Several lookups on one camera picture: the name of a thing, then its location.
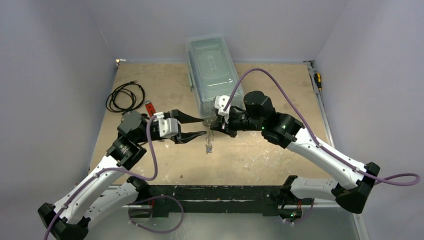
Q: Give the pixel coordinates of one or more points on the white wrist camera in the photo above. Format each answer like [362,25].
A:
[168,127]
[221,108]

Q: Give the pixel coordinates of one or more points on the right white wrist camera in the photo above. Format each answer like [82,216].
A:
[221,108]

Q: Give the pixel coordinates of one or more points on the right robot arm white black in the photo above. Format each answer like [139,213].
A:
[351,181]

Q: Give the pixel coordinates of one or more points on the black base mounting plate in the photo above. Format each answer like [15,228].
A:
[267,200]

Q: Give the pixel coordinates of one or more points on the clear plastic storage box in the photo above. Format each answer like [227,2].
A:
[211,71]

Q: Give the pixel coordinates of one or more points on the metal key organizer plate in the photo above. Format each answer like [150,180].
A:
[209,136]

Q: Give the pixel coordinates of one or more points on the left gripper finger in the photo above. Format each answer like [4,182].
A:
[185,137]
[184,118]

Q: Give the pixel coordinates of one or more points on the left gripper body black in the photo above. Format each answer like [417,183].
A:
[173,137]

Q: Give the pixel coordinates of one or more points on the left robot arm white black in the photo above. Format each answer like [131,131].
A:
[71,217]

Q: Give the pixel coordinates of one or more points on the yellow black screwdriver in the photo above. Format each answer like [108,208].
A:
[318,81]

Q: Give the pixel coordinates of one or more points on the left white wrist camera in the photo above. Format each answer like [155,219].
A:
[168,127]

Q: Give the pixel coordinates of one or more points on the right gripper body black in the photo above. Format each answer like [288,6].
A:
[224,124]

